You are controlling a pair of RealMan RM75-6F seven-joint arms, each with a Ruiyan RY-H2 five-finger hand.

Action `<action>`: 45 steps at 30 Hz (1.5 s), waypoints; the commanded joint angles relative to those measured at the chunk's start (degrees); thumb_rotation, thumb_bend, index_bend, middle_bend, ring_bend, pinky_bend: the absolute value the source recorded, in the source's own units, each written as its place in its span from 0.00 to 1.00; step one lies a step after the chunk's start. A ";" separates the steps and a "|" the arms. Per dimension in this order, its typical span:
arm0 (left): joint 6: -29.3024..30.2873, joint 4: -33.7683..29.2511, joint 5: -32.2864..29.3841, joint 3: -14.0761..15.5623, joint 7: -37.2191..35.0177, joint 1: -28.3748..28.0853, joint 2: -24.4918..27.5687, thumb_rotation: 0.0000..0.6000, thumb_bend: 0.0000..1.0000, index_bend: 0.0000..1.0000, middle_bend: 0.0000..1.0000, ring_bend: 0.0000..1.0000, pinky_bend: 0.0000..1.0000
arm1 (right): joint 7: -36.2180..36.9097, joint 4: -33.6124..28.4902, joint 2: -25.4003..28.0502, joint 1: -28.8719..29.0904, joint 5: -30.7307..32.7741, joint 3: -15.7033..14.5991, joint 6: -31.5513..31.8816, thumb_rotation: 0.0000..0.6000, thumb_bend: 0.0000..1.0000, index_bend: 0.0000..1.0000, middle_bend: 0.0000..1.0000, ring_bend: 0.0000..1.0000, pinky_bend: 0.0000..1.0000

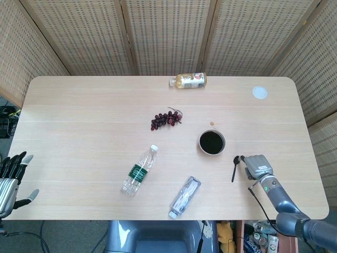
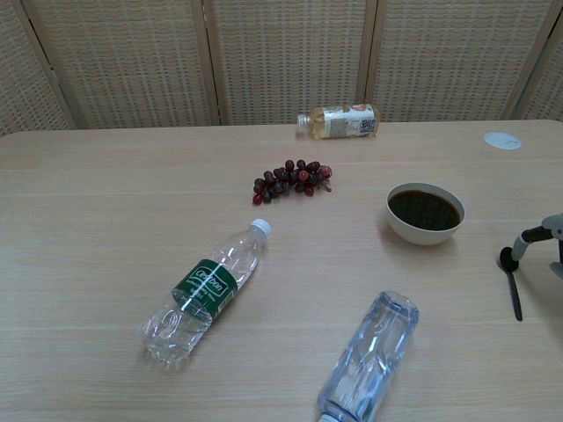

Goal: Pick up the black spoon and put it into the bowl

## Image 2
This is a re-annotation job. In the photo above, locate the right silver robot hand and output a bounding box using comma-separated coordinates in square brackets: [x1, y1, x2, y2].
[512, 214, 563, 282]

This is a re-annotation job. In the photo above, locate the black plastic spoon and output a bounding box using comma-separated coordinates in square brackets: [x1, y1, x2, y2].
[498, 246, 524, 323]

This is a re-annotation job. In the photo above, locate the white cup with black interior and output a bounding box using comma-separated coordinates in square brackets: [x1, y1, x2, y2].
[386, 182, 466, 246]

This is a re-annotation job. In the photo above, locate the crushed clear plastic bottle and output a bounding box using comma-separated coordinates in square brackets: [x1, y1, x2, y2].
[317, 289, 420, 422]

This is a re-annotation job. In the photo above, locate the yellow tea bottle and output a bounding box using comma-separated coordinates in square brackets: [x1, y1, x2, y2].
[295, 103, 379, 141]

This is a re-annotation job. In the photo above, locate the green label water bottle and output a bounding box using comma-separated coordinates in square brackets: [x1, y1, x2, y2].
[139, 218, 273, 367]

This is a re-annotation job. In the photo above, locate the white round table grommet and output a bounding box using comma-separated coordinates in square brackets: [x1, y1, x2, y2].
[483, 131, 523, 152]

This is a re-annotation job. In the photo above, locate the red grape bunch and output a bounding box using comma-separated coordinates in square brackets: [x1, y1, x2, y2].
[252, 159, 333, 207]

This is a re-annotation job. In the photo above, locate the woven wooden folding screen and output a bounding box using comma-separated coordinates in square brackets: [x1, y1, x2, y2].
[0, 0, 563, 137]

